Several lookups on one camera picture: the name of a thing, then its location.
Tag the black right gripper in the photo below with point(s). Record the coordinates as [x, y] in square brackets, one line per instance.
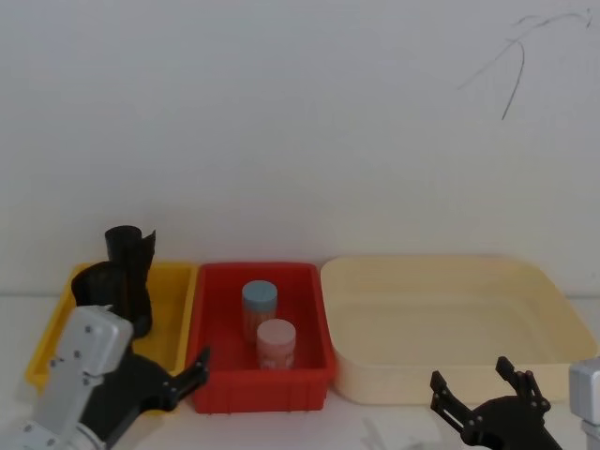
[511, 426]

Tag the jar with blue lid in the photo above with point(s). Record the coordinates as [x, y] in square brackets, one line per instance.
[259, 297]

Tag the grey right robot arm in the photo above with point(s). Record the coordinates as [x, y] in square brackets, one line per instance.
[586, 384]

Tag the cream plastic tub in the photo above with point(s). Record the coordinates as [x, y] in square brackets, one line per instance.
[445, 319]

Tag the jar with pink lid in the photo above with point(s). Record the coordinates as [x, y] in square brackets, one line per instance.
[276, 344]

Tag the yellow plastic bin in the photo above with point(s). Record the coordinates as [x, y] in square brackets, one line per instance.
[166, 300]

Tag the red plastic bin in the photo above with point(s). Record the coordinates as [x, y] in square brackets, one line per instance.
[225, 304]

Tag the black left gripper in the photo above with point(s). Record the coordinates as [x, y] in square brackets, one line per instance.
[126, 389]

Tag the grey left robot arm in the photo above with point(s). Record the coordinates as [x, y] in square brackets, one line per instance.
[94, 337]

